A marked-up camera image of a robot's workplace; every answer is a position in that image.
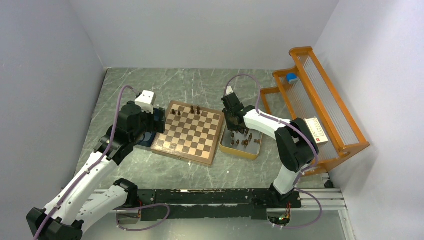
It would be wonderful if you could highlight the wooden chess board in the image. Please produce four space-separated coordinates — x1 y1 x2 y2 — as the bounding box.
150 100 225 166

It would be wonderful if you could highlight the yellow metal tin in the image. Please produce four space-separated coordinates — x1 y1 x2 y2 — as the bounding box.
219 117 264 160

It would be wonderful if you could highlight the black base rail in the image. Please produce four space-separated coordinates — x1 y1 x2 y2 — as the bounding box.
137 188 302 222

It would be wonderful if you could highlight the orange wooden rack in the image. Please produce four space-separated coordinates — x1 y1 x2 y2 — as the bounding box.
260 46 370 176

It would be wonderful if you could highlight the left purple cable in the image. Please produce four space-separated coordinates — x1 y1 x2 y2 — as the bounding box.
33 85 171 240

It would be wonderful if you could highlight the blue round object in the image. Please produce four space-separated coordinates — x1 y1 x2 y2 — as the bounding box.
286 72 299 84

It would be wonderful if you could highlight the white clip on table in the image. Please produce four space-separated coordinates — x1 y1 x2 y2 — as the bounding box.
225 86 233 96

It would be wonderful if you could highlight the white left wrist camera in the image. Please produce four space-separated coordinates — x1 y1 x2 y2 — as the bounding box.
134 90 156 114

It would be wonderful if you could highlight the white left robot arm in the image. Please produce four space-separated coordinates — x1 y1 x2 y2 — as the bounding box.
26 101 166 240

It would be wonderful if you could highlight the dark chess pieces pile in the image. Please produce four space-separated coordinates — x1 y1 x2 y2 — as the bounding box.
227 128 262 148

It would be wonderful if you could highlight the white small box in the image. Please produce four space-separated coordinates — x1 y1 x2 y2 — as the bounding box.
304 117 329 145

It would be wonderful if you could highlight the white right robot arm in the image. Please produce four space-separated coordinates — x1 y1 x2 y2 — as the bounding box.
221 93 319 207

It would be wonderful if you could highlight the blue tray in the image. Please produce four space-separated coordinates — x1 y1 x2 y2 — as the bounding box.
137 131 157 148

